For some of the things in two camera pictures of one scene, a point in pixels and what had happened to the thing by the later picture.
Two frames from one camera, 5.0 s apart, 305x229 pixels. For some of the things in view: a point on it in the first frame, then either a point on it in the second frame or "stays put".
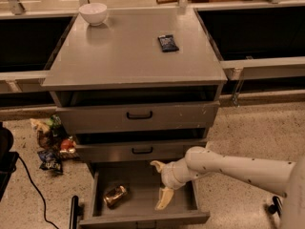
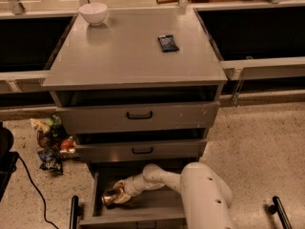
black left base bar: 74,212 stays put
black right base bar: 276,206 stays put
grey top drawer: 96,116 stays put
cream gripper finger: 165,197 to 122,198
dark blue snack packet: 168,43 stays put
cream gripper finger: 158,164 to 118,183
